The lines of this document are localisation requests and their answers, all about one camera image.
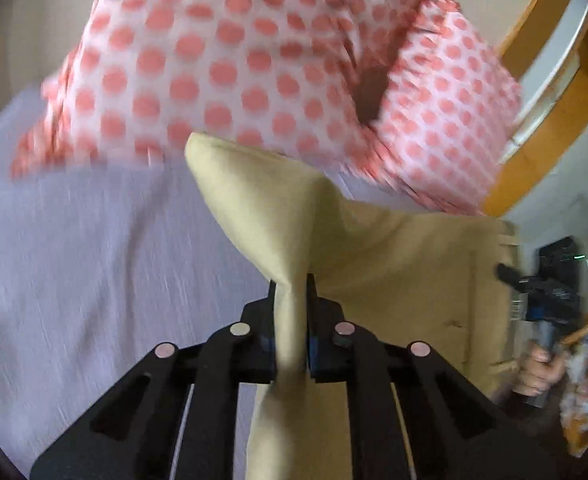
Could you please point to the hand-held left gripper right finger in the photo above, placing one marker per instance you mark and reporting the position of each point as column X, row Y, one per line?
column 316, row 350

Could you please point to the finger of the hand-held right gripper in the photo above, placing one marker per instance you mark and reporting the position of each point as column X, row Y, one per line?
column 507, row 276

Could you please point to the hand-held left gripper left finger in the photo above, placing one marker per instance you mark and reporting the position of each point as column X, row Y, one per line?
column 266, row 345

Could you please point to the beige pants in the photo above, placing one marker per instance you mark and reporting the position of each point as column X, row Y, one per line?
column 373, row 260

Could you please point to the person's patterned sleeve forearm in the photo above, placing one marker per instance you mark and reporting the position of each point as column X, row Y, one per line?
column 586, row 375

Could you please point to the person's right hand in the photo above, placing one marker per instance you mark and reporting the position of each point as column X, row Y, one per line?
column 541, row 370

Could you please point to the light purple bed sheet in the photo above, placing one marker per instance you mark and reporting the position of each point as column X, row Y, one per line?
column 99, row 285

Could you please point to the pink polka dot cloth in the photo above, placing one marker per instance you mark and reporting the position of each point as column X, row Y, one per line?
column 254, row 60

